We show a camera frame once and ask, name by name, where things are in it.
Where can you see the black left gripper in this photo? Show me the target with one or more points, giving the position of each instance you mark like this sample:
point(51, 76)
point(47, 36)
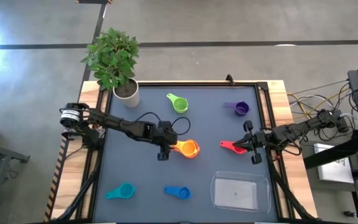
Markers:
point(154, 135)

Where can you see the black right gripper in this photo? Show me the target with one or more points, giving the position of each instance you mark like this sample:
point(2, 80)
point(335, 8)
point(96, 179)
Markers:
point(259, 138)

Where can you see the red measuring cup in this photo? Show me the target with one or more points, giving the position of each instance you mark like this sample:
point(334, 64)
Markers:
point(227, 145)

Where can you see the orange measuring cup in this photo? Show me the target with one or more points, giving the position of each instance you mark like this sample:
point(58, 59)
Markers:
point(187, 153)

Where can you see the purple measuring cup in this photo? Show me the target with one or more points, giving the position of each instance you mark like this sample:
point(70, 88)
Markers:
point(241, 109)

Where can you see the green measuring cup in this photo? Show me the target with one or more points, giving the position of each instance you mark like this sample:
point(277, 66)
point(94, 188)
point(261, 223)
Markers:
point(180, 105)

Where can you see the blue measuring cup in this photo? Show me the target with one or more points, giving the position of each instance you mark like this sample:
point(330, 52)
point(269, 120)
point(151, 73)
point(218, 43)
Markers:
point(182, 193)

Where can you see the teal measuring cup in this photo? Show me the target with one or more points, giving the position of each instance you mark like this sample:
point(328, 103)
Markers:
point(124, 190)

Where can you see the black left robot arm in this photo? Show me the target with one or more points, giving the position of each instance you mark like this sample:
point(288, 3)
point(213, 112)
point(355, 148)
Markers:
point(113, 123)

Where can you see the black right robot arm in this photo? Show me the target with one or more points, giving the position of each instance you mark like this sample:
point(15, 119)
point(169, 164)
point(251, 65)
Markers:
point(303, 127)

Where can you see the clear plastic basket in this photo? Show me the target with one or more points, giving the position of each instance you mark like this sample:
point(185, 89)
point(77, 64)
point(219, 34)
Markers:
point(241, 193)

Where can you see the white plant pot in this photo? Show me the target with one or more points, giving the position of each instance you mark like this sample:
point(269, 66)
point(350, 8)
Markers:
point(129, 95)

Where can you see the small black edge clamp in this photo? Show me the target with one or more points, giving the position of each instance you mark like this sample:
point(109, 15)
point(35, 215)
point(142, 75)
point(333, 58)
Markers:
point(229, 79)

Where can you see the white paper sheet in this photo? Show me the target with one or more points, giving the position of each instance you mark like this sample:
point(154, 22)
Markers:
point(334, 171)

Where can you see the green leafy plant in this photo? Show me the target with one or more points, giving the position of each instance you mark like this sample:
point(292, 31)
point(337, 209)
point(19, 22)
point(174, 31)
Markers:
point(112, 56)

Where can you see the grey metal stand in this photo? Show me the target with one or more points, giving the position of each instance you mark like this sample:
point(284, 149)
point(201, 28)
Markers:
point(2, 154)

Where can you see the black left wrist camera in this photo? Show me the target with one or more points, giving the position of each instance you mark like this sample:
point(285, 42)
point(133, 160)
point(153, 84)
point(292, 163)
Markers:
point(165, 125)

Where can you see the black aluminium rig frame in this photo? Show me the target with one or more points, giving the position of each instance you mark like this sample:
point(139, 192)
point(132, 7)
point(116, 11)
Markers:
point(263, 99)

